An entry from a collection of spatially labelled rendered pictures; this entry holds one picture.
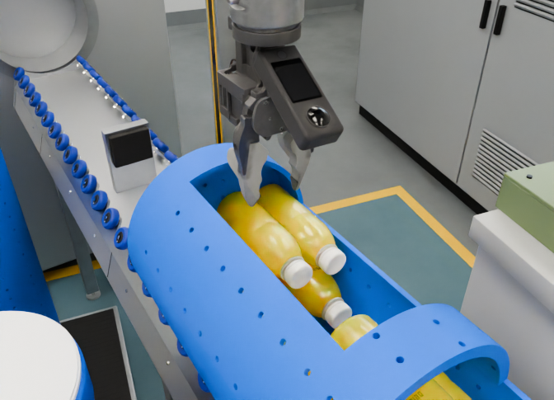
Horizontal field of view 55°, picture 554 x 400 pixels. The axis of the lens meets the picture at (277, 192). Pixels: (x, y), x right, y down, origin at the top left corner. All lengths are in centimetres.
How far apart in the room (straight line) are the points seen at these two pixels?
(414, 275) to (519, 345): 158
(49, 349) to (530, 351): 67
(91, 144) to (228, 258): 92
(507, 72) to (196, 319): 205
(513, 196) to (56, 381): 68
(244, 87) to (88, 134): 102
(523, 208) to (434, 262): 171
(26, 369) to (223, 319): 31
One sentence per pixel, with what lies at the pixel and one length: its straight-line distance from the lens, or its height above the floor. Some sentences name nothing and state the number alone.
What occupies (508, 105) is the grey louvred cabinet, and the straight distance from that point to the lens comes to 252.
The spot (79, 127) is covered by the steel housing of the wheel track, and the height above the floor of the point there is 93.
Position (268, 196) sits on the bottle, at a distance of 87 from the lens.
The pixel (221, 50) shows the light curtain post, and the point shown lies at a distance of 141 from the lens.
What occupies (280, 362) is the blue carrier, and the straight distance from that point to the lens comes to 55.
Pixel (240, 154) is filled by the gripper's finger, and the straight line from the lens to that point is 58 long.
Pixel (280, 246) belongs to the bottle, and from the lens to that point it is 75.
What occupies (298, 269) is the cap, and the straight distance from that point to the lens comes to 73.
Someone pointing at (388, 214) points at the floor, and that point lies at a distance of 276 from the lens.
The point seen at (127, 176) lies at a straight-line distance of 127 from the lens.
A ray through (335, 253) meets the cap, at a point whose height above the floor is 112.
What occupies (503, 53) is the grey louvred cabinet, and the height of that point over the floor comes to 82.
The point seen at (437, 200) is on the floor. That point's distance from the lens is 292.
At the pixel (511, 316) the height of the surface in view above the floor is 104.
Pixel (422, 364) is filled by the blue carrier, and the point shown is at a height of 123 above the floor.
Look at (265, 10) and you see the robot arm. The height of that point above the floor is 149.
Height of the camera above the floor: 163
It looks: 35 degrees down
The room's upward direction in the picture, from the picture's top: straight up
